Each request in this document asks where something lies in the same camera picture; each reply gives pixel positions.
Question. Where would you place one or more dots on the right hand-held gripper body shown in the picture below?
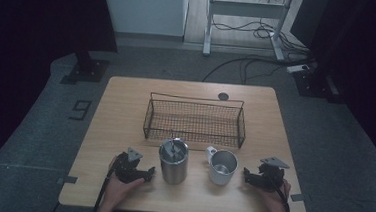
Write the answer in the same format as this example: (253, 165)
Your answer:
(271, 178)

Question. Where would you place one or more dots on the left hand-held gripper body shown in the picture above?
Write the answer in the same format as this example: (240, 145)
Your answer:
(127, 170)

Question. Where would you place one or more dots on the stainless steel tumbler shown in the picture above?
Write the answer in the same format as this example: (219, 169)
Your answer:
(172, 170)

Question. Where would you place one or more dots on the metal straw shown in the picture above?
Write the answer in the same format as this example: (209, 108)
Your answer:
(171, 138)

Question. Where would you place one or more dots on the person's right hand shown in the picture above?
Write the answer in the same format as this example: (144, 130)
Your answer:
(276, 199)

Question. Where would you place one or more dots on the person's left hand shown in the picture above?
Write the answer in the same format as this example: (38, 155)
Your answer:
(118, 191)

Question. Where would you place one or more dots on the round dark table grommet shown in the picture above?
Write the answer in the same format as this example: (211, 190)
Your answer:
(223, 96)

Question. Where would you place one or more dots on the black stand base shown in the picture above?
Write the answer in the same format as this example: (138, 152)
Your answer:
(314, 86)
(86, 70)

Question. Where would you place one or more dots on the white power strip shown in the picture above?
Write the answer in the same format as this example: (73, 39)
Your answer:
(297, 68)

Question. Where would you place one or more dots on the dark curtain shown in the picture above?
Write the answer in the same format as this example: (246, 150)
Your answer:
(31, 25)
(363, 48)

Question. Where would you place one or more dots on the white cabinet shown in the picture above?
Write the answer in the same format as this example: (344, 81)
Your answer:
(146, 9)

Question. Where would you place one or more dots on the white desk frame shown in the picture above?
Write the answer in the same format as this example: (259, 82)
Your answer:
(246, 9)

